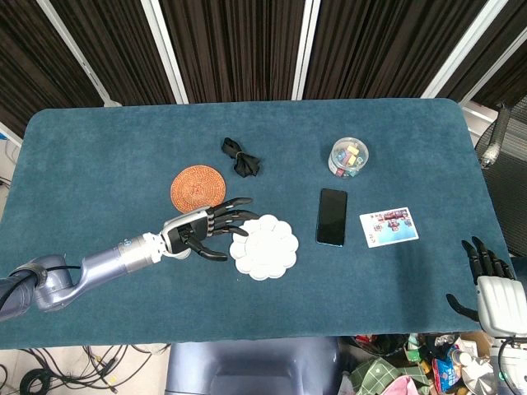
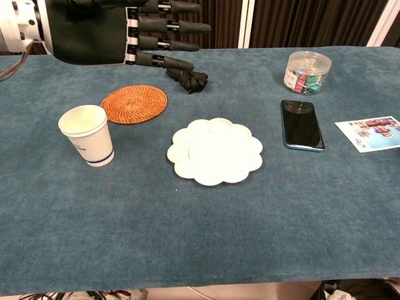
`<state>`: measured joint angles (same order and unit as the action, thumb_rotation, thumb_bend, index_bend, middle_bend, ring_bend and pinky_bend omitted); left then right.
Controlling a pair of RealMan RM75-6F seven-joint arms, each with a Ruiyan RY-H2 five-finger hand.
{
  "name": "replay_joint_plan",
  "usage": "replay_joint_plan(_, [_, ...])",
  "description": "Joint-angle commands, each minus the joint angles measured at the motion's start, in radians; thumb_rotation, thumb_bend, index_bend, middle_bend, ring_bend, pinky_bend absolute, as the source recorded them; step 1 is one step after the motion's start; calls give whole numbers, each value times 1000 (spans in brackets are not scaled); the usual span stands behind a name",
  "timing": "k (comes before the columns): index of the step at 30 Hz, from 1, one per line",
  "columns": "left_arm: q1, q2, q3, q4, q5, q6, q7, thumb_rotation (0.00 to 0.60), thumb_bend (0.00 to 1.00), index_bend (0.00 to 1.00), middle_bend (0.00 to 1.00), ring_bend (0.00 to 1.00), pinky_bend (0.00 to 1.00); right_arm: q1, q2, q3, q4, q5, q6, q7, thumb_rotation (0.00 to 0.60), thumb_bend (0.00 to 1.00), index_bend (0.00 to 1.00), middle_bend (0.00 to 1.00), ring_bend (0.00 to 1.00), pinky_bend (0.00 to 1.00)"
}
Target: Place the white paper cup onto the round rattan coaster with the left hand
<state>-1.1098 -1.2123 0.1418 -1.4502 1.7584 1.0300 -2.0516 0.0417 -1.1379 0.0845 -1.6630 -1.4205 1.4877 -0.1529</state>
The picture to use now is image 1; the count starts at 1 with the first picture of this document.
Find left black-fingered robot hand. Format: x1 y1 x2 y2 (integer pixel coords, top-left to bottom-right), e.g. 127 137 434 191
160 197 261 263

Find right black-fingered robot hand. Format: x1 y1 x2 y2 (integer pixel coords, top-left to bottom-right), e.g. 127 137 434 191
446 235 527 337

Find round woven rattan coaster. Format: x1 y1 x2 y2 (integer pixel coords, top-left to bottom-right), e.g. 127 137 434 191
170 164 227 216

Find white flower-shaped coaster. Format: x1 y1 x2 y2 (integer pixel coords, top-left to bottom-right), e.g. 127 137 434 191
229 213 301 282

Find brown cardboard box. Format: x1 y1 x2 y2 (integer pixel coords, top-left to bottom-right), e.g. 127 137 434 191
455 332 497 359

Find silver foil bag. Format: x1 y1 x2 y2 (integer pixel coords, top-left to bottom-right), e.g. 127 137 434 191
460 356 500 395

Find black fabric bow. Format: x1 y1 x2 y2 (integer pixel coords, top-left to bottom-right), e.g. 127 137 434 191
221 137 264 179

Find blue snack bag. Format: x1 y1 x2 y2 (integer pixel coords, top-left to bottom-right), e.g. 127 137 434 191
431 355 463 388

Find blue velvet tablecloth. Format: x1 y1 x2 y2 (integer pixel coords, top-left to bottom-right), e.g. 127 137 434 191
0 97 516 351

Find pink cloth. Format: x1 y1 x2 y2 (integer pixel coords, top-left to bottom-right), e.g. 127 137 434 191
379 375 422 395

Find printed photo card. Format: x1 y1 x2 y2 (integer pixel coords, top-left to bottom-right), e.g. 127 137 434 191
358 207 421 249

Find black smartphone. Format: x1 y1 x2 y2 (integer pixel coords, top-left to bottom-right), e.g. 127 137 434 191
315 188 348 249

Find green checkered cloth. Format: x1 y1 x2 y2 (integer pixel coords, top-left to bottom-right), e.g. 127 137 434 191
348 356 419 395

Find blue-grey robot torso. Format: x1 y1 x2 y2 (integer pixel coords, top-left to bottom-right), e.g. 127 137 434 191
166 336 343 395

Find clear jar of coloured clips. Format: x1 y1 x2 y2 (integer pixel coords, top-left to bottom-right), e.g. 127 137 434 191
328 137 370 179

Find black pleated curtain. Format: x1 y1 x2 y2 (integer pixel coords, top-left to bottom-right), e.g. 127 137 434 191
0 0 104 139
47 0 178 106
158 0 308 104
302 0 491 100

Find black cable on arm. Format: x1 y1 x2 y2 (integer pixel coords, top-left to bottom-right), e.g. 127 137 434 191
39 264 86 273

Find tangled black floor cables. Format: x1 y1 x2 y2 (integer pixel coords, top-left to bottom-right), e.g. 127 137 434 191
0 343 172 395

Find white frame post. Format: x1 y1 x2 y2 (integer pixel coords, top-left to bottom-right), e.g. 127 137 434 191
290 0 322 101
139 0 190 105
458 20 527 106
419 0 501 100
35 0 123 107

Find coiled black cable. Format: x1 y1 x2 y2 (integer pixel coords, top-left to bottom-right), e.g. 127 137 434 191
19 368 57 395

